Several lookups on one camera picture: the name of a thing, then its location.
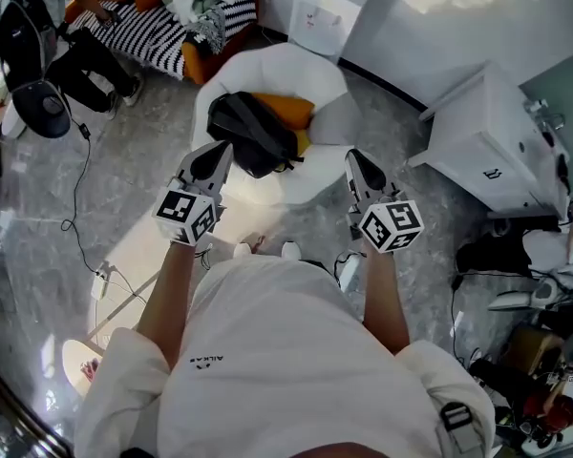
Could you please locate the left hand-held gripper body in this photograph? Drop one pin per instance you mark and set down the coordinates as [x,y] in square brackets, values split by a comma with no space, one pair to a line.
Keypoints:
[197,193]

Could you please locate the person's white shirt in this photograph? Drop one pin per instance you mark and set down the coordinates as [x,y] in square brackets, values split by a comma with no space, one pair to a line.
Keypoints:
[277,360]

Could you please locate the orange cushion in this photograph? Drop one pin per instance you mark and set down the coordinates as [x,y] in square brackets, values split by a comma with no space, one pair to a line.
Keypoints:
[286,108]

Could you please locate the black backpack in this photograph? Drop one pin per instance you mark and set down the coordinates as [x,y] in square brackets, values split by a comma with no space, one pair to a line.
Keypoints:
[248,131]

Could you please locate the black hanging bag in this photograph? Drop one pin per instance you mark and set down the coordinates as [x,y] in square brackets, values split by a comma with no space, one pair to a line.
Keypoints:
[26,46]

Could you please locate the person's left forearm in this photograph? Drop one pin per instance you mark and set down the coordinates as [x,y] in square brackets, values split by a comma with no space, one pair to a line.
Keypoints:
[169,298]

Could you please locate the white cabinet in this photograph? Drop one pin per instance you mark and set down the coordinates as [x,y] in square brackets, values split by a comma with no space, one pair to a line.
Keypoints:
[487,131]

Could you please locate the orange sofa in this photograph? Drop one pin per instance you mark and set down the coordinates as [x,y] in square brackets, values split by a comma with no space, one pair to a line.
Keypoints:
[205,60]

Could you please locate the white power strip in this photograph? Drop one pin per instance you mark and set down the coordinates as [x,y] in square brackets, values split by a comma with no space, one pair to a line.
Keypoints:
[100,282]

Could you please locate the metal faucet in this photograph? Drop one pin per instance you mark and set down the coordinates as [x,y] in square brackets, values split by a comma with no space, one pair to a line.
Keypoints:
[546,115]

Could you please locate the white paper bag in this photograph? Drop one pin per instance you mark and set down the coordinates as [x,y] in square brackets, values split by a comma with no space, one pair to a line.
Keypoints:
[322,17]

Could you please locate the person's white shoe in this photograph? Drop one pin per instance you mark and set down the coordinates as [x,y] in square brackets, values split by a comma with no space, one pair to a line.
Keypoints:
[291,250]
[241,250]

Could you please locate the black white striped blanket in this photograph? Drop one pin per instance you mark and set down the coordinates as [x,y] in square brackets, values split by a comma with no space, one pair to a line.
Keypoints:
[143,36]

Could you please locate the white round armchair seat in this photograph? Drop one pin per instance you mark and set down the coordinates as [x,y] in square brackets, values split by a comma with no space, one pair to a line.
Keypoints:
[277,72]

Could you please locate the person's right forearm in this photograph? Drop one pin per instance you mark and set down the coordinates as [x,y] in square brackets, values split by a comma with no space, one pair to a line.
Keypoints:
[384,298]

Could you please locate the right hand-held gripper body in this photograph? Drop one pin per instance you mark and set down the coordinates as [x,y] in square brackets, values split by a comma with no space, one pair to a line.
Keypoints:
[384,217]

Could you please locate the brown cardboard box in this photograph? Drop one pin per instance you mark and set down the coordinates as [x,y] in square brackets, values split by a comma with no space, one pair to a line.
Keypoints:
[532,348]

